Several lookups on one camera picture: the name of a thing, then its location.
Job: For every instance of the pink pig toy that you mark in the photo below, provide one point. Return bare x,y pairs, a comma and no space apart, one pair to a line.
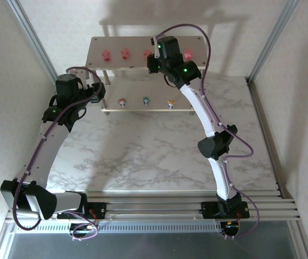
125,53
105,55
146,52
188,54

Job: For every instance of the toy figure yellow hat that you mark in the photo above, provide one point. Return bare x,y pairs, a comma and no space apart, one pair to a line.
171,104

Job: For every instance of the toy figure green hat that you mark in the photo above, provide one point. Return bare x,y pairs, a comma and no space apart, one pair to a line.
146,101

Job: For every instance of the two-tier white shelf metal legs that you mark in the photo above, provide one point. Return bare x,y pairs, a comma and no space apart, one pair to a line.
132,44

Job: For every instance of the toy figure red hat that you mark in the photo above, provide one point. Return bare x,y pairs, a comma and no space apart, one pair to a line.
122,102

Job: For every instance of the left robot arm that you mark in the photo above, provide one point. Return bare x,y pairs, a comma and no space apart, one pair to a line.
51,151

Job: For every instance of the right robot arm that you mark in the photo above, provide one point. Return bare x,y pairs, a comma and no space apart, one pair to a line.
197,99

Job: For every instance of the small controller board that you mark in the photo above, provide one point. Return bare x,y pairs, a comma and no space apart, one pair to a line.
230,229
82,229

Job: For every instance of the aluminium mounting rails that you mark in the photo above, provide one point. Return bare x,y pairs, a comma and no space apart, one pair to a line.
153,205

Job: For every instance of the grey metal base panel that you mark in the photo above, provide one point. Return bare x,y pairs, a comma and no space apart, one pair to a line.
153,248

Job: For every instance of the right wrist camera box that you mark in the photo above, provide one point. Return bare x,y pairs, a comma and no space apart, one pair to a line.
157,50

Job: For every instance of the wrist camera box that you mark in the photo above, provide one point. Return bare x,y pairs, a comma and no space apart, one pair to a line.
81,75
157,50

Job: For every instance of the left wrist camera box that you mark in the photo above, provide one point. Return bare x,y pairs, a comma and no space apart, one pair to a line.
81,75

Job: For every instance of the aluminium frame post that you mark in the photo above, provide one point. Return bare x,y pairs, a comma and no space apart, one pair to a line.
272,40
35,40

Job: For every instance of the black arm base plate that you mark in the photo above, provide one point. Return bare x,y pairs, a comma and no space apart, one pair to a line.
210,209
97,210

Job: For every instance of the aluminium frame bar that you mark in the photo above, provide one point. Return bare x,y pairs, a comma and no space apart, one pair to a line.
304,242
2,248

